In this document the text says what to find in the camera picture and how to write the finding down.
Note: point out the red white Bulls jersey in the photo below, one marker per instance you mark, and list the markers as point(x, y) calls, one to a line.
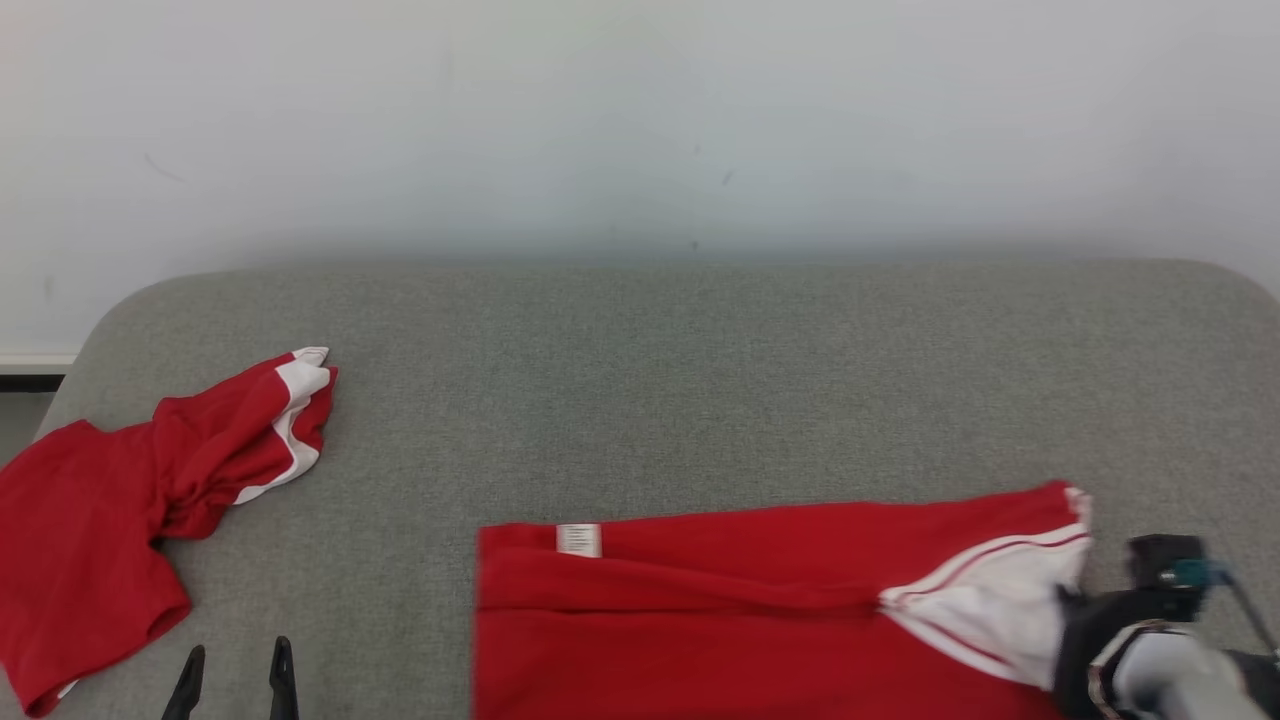
point(700, 620)

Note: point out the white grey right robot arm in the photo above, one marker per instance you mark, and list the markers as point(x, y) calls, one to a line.
point(1170, 670)

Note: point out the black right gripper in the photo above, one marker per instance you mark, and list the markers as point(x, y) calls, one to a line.
point(1075, 650)

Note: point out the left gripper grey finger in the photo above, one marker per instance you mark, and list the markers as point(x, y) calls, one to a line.
point(283, 690)
point(185, 695)

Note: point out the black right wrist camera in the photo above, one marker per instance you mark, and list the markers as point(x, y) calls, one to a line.
point(1160, 555)

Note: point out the red shorts with white stripe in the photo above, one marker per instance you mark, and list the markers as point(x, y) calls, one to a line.
point(90, 520)

